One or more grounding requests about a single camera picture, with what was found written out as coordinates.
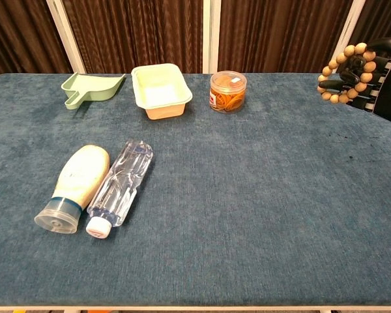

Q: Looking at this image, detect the wooden bead bracelet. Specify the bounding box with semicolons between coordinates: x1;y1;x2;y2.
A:
317;42;377;105

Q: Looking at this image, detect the brown pleated curtain panel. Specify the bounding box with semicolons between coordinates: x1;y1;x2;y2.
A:
345;0;391;53
218;0;355;74
0;0;72;82
62;0;205;74

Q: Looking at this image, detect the clear jar of rubber bands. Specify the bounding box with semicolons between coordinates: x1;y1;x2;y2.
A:
209;70;247;114

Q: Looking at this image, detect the blue table cloth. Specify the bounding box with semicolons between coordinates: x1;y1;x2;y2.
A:
0;72;391;307

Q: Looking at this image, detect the pale green rectangular tub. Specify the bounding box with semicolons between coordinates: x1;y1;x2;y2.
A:
131;63;194;121

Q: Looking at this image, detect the clear plastic water bottle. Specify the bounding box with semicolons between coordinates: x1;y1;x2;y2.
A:
85;140;154;239

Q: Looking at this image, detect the pale green plastic dustpan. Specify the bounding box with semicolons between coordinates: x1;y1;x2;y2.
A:
61;72;126;110

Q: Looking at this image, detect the cream squeeze bottle clear cap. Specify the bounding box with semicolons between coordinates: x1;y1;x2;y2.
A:
34;144;111;234

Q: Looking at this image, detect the white screen frame post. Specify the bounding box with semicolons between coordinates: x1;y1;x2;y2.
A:
325;0;368;74
46;0;87;74
202;0;222;74

